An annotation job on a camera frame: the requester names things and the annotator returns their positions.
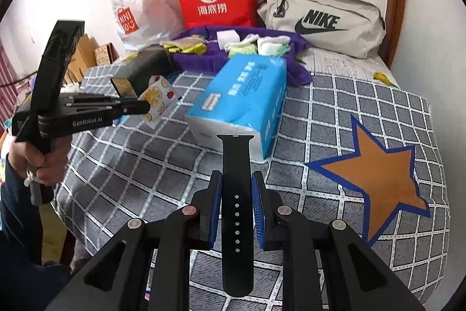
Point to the grey checked blanket with stars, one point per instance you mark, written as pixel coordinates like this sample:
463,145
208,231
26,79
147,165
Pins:
327,114

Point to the dark tin box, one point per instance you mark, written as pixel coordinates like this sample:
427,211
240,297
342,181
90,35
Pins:
145,63

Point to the person's left hand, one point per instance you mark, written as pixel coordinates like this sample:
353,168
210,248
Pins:
58,161

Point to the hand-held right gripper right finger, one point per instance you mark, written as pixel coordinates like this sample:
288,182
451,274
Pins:
259,212

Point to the fruit print bed sheet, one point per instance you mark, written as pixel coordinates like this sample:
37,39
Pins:
346,67

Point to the wooden bed headboard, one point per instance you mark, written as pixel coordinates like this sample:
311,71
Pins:
82,54

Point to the red striped cloth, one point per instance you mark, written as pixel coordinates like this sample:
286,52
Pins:
7,85

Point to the fruit print packet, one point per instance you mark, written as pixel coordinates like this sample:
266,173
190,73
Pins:
158,96

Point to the white plastic shopping bag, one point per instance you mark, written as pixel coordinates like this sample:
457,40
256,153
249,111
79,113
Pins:
145,5

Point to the yellow black Adidas pouch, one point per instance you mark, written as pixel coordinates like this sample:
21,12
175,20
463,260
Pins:
193,49

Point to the brown patterned box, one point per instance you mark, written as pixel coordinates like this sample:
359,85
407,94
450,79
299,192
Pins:
103,54

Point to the purple towel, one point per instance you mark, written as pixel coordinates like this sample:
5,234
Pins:
204,59

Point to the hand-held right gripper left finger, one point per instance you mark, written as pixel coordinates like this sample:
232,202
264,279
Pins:
214,212

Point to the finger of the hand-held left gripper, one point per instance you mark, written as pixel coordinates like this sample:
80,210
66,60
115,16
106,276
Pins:
136,107
91,99

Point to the grey waist bag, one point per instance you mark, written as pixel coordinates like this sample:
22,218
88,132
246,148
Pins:
327,1

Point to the blue tissue pack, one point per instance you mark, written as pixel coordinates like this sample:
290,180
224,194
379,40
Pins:
236,92

